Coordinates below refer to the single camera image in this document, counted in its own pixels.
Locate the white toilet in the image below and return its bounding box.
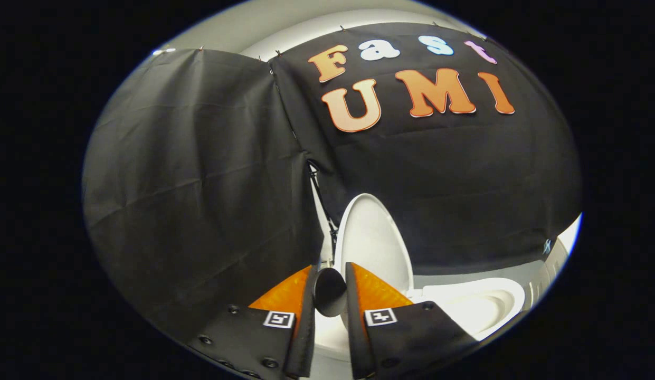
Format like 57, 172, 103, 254
311, 277, 526, 378

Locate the white toilet lid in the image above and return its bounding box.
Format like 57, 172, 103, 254
334, 193, 415, 297

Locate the black round lid pull tab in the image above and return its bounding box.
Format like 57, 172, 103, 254
313, 268, 348, 318

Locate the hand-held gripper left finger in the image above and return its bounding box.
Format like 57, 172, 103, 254
186, 264, 318, 379

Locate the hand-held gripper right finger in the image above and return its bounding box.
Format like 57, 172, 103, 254
345, 262, 480, 379

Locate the white drawer cabinet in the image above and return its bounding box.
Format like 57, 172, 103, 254
527, 213, 584, 313

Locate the black backdrop cloth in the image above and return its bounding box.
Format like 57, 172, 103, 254
83, 22, 582, 346

